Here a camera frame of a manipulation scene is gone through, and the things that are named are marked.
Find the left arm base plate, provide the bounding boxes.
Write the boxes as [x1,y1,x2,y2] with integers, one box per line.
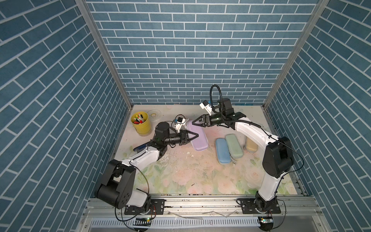
[124,199,166,215]

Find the blue umbrella case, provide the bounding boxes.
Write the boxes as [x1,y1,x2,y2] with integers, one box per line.
[215,138,231,164]

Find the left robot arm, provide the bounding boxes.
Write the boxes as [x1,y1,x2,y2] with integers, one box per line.
[95,122,199,213]

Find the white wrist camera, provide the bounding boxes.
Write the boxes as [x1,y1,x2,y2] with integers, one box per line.
[200,100,213,116]
[174,115,187,133]

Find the yellow cup with markers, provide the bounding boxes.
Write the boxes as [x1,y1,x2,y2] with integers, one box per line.
[130,111,152,136]

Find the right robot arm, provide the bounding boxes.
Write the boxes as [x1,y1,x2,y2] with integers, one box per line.
[192,98,295,213]

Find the beige umbrella case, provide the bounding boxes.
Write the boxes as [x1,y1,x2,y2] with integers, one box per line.
[244,137,258,152]

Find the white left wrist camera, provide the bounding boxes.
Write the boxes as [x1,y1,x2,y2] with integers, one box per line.
[174,115,187,133]

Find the mint green umbrella case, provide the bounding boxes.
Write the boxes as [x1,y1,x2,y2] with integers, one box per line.
[225,134,243,159]

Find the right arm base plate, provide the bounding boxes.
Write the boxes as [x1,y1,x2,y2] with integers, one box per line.
[236,197,281,214]

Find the clear tape roll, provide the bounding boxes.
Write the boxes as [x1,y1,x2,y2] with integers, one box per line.
[147,109,162,121]

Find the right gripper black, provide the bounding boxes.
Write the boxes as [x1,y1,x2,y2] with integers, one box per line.
[193,115,226,129]

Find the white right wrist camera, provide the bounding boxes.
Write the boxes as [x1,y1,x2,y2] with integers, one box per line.
[200,100,213,116]

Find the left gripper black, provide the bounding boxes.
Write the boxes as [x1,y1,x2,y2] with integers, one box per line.
[162,130,197,146]

